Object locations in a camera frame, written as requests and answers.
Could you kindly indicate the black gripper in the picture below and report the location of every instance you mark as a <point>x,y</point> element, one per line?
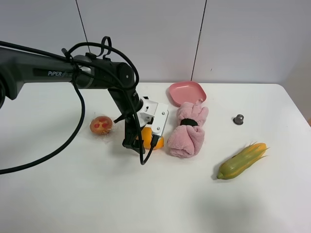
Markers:
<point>132,129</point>

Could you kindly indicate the fruit tart in plastic wrap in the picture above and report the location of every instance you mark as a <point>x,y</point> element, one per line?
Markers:
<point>101,128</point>

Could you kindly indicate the yellow mango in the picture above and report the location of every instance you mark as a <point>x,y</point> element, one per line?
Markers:
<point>147,137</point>

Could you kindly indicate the small grey metal cap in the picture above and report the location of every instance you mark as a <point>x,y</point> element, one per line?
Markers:
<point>238,120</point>

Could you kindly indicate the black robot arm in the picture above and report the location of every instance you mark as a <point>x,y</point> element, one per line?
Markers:
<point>20,65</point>

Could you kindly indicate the pink rolled towel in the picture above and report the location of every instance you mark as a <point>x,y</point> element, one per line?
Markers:
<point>187,138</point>

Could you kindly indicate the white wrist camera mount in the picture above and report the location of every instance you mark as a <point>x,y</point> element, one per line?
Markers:
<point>153,113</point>

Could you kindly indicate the green yellow corn cob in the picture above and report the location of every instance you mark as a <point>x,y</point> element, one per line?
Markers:
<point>241,161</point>

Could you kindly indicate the pink square plate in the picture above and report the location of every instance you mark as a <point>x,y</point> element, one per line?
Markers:
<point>187,91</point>

